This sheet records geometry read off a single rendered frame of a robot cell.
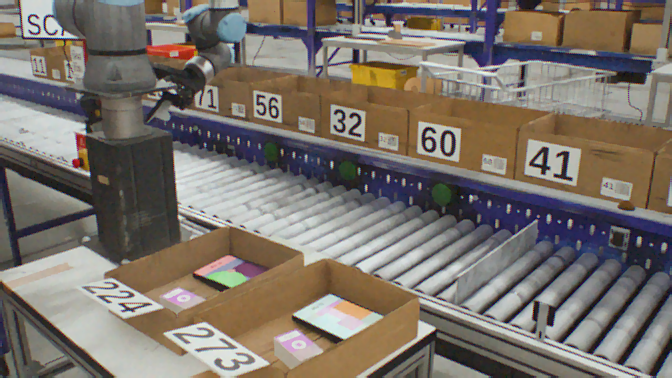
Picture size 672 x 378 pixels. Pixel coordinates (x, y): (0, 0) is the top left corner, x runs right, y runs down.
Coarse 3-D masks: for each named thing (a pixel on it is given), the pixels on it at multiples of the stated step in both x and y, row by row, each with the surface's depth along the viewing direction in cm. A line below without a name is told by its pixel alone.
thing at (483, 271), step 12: (528, 228) 179; (516, 240) 174; (528, 240) 181; (492, 252) 163; (504, 252) 169; (516, 252) 176; (480, 264) 159; (492, 264) 165; (504, 264) 171; (468, 276) 155; (480, 276) 160; (492, 276) 167; (468, 288) 156; (480, 288) 162; (456, 300) 153
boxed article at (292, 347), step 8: (280, 336) 128; (288, 336) 128; (296, 336) 128; (304, 336) 128; (280, 344) 126; (288, 344) 125; (296, 344) 125; (304, 344) 125; (312, 344) 125; (280, 352) 126; (288, 352) 123; (296, 352) 123; (304, 352) 123; (312, 352) 123; (320, 352) 123; (288, 360) 124; (296, 360) 121; (304, 360) 121
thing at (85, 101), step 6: (84, 96) 220; (90, 96) 217; (84, 102) 219; (90, 102) 217; (96, 102) 216; (84, 108) 221; (90, 108) 218; (96, 108) 216; (90, 114) 222; (96, 114) 221; (90, 120) 222
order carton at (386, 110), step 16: (336, 96) 244; (352, 96) 251; (368, 96) 258; (384, 96) 253; (400, 96) 248; (416, 96) 244; (432, 96) 239; (448, 96) 235; (368, 112) 224; (384, 112) 220; (400, 112) 215; (368, 128) 226; (384, 128) 221; (400, 128) 217; (368, 144) 228; (400, 144) 219
